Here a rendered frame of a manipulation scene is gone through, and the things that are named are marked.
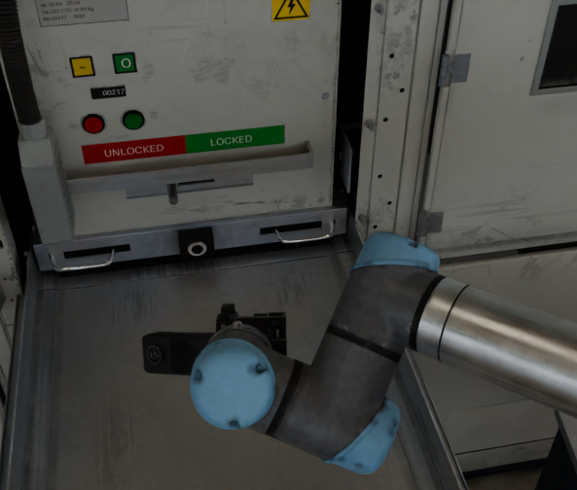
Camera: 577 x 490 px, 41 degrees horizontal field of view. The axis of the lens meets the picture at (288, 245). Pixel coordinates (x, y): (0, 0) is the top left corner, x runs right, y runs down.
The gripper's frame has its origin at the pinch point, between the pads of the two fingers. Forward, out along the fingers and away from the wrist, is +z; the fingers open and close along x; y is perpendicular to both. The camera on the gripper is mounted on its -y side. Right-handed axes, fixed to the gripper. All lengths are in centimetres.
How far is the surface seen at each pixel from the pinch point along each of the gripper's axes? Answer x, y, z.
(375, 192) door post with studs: 19.0, 22.8, 29.4
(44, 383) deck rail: -9.6, -29.2, 14.1
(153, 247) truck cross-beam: 10.1, -15.4, 32.1
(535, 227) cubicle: 13, 53, 39
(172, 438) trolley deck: -16.2, -8.9, 6.8
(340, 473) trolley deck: -20.0, 14.4, 2.2
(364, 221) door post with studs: 14.3, 21.2, 31.4
